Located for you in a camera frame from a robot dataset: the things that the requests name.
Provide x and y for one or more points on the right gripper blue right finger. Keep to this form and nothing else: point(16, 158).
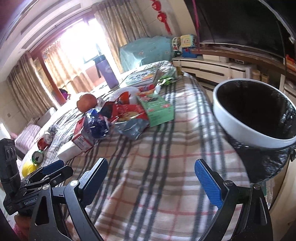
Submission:
point(254, 222)

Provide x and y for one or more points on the silver foil wrapper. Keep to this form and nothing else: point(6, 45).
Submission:
point(52, 130)

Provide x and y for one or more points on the white trash bin black liner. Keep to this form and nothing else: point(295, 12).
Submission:
point(259, 121)

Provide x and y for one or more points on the purple water bottle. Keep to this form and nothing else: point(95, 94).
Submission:
point(103, 66)

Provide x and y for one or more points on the red apple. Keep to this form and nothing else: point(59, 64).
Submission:
point(86, 102)

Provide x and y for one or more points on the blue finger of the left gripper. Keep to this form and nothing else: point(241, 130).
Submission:
point(55, 177)
point(53, 167)

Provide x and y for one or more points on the person's left hand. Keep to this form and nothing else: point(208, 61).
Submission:
point(22, 226)

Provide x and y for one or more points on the blue plastic wrapper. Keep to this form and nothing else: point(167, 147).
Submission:
point(96, 125)

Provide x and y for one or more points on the yellow round object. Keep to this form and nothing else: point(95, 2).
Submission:
point(28, 167)

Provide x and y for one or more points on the white tv cabinet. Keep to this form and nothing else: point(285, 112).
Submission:
point(211, 70)

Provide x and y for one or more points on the red chinese knot decoration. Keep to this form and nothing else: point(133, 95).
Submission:
point(162, 17)

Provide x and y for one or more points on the beige curtain right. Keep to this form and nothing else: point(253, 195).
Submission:
point(122, 23)

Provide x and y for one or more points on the pink stick leaning on television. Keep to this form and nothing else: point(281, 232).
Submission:
point(196, 22)

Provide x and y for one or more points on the green cardboard box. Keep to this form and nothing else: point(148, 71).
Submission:
point(158, 110)

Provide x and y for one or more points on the grey foil snack bag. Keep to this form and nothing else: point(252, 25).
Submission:
point(133, 128)

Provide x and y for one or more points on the beige curtain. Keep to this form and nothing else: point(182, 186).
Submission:
point(29, 91)
point(122, 23)

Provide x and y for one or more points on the red white can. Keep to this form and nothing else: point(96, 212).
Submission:
point(44, 141)

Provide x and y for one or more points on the teal cloth covered furniture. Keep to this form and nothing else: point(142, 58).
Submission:
point(145, 51)

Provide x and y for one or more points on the colourful children's book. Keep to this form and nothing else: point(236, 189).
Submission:
point(142, 77)

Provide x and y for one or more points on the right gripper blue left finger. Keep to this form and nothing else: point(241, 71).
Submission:
point(47, 221)

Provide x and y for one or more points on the pink striped sofa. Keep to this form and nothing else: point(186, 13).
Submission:
point(25, 140)

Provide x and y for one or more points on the plaid checkered tablecloth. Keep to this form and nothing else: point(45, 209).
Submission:
point(151, 191)

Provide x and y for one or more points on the black flat screen television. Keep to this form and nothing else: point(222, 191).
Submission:
point(265, 25)

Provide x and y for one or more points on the green crumpled candy wrapper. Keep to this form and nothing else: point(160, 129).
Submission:
point(172, 75)

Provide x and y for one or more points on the beige curtain left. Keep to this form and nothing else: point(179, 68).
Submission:
point(29, 91)

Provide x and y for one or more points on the toy cash register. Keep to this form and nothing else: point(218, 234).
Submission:
point(183, 45)

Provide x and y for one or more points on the red snack bag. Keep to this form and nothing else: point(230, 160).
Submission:
point(122, 109)

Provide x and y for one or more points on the green round alarm clock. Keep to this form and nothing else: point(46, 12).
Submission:
point(37, 157)

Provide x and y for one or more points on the red milk carton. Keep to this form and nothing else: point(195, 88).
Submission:
point(82, 138)

